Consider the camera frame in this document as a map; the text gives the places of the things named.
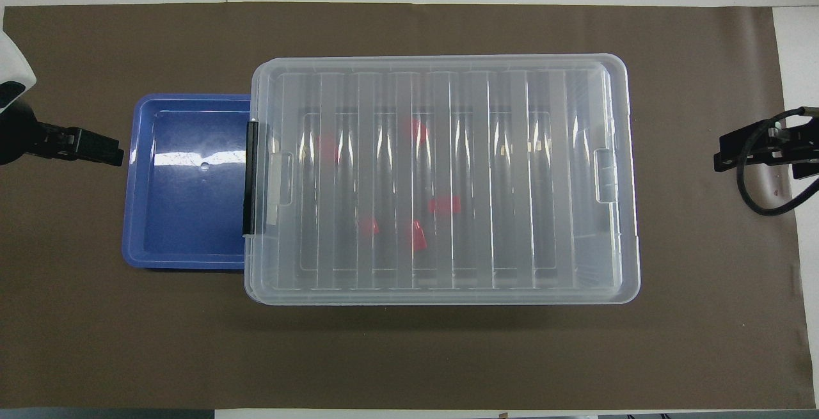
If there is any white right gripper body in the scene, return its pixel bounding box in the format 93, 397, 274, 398
792, 152, 819, 181

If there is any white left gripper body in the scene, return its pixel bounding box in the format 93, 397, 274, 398
0, 30, 39, 166

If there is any clear ribbed plastic lid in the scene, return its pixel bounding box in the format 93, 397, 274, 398
244, 54, 641, 306

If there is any blue plastic tray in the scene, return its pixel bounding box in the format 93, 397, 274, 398
122, 93, 254, 271

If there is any clear plastic storage box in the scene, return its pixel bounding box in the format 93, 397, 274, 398
244, 59, 640, 305

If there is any brown table mat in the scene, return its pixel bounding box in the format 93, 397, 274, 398
2, 2, 815, 411

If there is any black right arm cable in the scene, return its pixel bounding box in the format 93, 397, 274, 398
736, 107, 819, 217

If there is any black box latch handle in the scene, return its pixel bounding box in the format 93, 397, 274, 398
243, 120, 259, 237

